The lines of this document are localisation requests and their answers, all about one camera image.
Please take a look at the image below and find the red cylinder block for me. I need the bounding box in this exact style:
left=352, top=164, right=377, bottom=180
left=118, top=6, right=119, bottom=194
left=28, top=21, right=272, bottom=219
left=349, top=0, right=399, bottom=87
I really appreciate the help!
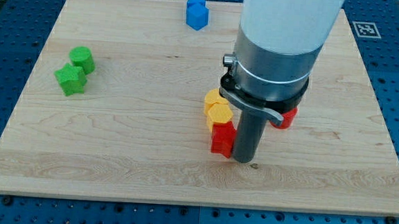
left=269, top=107, right=299, bottom=129

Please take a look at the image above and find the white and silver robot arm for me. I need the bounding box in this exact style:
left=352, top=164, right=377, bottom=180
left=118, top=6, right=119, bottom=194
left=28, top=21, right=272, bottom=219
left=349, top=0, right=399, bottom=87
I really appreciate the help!
left=233, top=0, right=344, bottom=101

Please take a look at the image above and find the yellow hexagon block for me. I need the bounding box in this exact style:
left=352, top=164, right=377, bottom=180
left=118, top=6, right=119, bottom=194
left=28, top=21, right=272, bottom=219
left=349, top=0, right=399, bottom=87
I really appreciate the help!
left=205, top=103, right=233, bottom=132

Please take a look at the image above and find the yellow round block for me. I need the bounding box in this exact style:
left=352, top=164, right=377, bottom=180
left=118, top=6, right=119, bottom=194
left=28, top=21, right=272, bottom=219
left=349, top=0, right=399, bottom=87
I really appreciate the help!
left=204, top=88, right=229, bottom=114

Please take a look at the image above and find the red star block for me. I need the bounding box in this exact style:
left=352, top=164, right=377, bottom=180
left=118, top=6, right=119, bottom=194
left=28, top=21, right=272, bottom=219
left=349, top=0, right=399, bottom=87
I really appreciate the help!
left=211, top=121, right=236, bottom=158

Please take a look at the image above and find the black clamp with silver lever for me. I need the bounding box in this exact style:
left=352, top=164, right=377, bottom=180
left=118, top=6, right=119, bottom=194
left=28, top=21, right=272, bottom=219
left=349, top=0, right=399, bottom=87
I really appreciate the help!
left=219, top=54, right=309, bottom=125

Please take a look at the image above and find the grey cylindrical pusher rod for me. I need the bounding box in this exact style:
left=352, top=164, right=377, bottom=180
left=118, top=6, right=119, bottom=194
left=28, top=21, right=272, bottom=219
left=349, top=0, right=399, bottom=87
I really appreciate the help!
left=231, top=111, right=266, bottom=164

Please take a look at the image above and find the wooden board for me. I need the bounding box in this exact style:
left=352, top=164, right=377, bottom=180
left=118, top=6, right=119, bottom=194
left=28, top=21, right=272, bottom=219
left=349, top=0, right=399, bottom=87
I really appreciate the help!
left=0, top=0, right=399, bottom=216

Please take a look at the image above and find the blue cube block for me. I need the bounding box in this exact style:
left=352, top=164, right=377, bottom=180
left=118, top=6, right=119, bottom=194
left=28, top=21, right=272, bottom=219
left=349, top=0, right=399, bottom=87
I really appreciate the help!
left=186, top=3, right=209, bottom=31

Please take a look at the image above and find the green cylinder block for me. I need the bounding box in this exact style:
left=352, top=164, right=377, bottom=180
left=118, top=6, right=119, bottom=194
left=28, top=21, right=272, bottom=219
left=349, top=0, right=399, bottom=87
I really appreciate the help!
left=69, top=46, right=96, bottom=75

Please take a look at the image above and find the green star block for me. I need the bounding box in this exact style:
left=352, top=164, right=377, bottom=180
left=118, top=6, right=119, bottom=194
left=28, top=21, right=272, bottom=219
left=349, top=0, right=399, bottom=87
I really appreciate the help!
left=54, top=64, right=87, bottom=96

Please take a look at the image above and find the white fiducial marker tag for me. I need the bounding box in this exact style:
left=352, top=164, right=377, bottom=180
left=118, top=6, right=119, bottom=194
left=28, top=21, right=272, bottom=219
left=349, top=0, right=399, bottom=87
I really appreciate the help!
left=352, top=21, right=381, bottom=39

